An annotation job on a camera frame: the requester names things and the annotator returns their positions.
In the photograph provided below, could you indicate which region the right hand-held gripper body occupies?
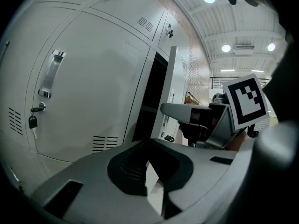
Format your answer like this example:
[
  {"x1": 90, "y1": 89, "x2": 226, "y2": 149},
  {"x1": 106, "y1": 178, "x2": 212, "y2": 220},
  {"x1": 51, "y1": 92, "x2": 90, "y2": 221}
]
[{"x1": 205, "y1": 73, "x2": 270, "y2": 150}]

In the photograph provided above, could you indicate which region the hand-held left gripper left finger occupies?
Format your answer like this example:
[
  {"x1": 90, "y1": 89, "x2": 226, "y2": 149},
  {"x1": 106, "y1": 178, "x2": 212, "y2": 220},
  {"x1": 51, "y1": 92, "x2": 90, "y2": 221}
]
[{"x1": 30, "y1": 138, "x2": 237, "y2": 223}]

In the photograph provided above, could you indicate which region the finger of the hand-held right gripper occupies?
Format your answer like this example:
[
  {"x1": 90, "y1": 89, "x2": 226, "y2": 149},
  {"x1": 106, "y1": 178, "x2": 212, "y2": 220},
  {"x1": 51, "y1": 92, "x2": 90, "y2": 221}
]
[
  {"x1": 178, "y1": 122, "x2": 211, "y2": 147},
  {"x1": 160, "y1": 102, "x2": 212, "y2": 126}
]

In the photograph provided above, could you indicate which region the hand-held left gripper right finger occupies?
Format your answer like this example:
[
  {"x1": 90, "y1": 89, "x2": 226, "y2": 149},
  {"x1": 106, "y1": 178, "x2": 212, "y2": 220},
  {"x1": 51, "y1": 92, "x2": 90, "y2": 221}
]
[{"x1": 182, "y1": 120, "x2": 299, "y2": 222}]

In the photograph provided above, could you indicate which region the narrow grey locker door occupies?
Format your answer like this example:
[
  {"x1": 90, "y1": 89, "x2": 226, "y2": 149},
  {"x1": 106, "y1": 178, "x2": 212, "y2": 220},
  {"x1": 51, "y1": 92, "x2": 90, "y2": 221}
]
[{"x1": 150, "y1": 45, "x2": 189, "y2": 147}]

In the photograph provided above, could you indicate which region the person's right forearm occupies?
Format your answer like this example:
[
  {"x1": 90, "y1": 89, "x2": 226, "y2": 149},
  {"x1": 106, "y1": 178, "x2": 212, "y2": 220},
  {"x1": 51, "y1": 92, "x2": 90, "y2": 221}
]
[{"x1": 228, "y1": 131, "x2": 248, "y2": 152}]

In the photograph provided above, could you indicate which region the grey metal locker cabinet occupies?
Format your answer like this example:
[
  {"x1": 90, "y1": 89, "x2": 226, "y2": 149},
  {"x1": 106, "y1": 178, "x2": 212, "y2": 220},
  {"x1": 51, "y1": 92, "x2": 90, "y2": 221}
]
[{"x1": 0, "y1": 0, "x2": 190, "y2": 196}]

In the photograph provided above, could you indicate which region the small grey locker door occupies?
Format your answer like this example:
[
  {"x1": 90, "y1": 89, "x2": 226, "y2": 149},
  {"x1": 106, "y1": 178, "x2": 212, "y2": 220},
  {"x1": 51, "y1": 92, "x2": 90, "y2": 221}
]
[{"x1": 157, "y1": 10, "x2": 188, "y2": 56}]

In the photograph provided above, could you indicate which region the large grey locker door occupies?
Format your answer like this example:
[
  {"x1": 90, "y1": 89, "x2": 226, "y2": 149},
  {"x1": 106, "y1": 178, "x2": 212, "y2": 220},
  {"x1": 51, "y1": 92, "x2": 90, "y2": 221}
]
[{"x1": 24, "y1": 11, "x2": 150, "y2": 163}]

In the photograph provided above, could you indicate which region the wide grey locker door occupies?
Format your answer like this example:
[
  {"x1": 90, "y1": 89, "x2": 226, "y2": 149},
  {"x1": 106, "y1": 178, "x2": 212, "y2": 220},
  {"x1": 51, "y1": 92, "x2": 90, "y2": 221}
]
[{"x1": 89, "y1": 0, "x2": 165, "y2": 42}]

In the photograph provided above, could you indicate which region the brown wooden object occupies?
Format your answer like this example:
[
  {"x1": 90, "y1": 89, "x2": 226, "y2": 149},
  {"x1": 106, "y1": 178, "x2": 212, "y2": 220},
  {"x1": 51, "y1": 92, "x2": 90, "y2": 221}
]
[{"x1": 184, "y1": 91, "x2": 199, "y2": 106}]

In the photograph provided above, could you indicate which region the black key bunch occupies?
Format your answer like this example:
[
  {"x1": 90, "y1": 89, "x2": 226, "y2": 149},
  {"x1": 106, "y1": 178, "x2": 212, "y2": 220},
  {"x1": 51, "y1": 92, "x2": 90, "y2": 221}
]
[
  {"x1": 164, "y1": 22, "x2": 175, "y2": 41},
  {"x1": 161, "y1": 131, "x2": 176, "y2": 142}
]

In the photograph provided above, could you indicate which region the person's dark clothing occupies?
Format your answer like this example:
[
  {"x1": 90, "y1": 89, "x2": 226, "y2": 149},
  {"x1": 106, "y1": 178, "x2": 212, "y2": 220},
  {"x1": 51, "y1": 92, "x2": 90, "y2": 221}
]
[{"x1": 263, "y1": 13, "x2": 299, "y2": 123}]

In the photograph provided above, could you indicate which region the ceiling air conditioner unit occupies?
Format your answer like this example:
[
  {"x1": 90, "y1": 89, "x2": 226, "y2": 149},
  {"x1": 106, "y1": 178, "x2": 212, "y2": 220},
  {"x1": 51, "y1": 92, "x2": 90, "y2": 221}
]
[{"x1": 235, "y1": 44, "x2": 255, "y2": 54}]

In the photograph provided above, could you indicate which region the black hanging key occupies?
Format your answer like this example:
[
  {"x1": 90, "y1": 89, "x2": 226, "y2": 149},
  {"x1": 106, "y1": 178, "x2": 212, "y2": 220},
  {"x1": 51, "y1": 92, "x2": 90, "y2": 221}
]
[{"x1": 28, "y1": 115, "x2": 38, "y2": 140}]

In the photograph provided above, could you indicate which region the round lock with key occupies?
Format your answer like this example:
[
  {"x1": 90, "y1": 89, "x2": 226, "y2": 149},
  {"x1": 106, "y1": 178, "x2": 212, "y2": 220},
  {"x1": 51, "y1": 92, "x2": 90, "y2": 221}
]
[{"x1": 30, "y1": 102, "x2": 47, "y2": 113}]

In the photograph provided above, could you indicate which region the chrome recessed door handle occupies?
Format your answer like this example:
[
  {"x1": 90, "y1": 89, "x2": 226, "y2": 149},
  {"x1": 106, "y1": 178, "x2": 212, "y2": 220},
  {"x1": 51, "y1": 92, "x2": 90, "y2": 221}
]
[{"x1": 38, "y1": 50, "x2": 67, "y2": 99}]

